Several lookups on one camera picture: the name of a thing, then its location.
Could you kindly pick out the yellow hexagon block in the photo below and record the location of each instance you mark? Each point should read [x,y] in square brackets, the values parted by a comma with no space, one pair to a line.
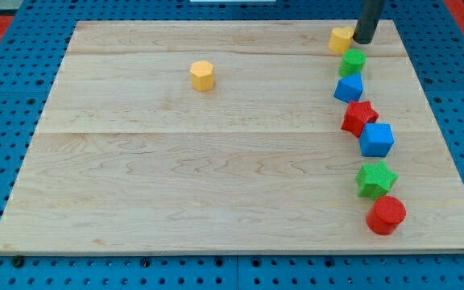
[202,75]

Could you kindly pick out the wooden board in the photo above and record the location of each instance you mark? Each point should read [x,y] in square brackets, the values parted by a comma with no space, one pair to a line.
[128,159]

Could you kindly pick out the red star block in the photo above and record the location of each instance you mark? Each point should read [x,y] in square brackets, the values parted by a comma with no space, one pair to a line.
[357,115]

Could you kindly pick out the blue triangle block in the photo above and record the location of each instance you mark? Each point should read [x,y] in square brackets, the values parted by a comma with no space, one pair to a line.
[349,88]

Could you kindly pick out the blue cube block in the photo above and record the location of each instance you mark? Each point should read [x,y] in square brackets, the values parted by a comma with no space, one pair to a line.
[376,140]

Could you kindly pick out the green star block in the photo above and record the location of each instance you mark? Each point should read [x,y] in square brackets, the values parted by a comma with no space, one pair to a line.
[375,180]

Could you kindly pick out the green cylinder block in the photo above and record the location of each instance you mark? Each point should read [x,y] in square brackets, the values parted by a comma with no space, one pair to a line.
[353,61]

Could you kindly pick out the yellow heart block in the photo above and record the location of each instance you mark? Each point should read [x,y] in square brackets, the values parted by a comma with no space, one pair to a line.
[340,39]

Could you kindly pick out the red cylinder block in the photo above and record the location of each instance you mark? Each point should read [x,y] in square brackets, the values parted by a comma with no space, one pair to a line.
[386,214]

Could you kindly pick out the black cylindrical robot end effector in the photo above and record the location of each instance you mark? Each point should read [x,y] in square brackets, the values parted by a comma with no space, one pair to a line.
[368,21]

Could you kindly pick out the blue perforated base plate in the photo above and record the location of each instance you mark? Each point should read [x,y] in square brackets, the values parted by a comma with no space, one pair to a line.
[30,55]

